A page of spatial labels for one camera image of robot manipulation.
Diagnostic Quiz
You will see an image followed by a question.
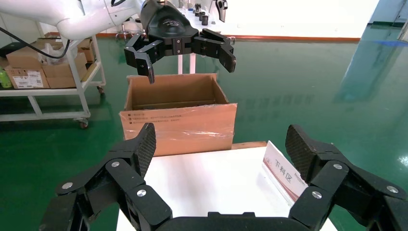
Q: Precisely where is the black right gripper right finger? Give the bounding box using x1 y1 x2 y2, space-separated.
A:
285 124 408 231

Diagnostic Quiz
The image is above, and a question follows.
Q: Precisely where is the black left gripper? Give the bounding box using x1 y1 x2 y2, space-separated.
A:
123 0 237 85

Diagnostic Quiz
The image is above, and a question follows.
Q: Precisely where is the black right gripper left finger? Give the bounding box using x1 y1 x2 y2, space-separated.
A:
38 122 174 231

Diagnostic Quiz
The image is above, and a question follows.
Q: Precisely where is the large cardboard box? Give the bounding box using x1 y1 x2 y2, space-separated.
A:
118 73 238 157

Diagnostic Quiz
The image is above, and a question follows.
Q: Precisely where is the plain cardboard box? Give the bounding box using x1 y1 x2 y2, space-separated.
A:
38 38 96 64
46 65 88 90
5 42 51 71
41 52 88 78

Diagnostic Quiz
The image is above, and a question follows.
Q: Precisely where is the cardboard box with white label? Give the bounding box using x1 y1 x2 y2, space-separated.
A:
4 66 51 90

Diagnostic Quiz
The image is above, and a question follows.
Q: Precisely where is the white metal leg table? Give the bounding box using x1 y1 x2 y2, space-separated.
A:
177 6 237 75

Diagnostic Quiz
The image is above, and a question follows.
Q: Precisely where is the white red sign card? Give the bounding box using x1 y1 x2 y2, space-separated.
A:
262 141 309 205

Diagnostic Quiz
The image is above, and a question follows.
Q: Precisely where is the black round stool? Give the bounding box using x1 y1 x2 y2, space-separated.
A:
115 24 136 41

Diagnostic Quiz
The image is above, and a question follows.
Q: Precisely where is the white wheeled shelf cart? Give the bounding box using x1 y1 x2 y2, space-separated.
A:
0 13 106 130

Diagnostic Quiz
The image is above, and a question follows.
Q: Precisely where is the clear plastic bag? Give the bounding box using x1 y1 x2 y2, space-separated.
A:
38 43 78 66

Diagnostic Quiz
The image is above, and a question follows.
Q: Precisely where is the green bottle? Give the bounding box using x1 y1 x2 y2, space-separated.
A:
0 67 13 90

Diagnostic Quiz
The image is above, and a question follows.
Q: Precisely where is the black bag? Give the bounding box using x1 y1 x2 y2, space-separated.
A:
0 42 29 59

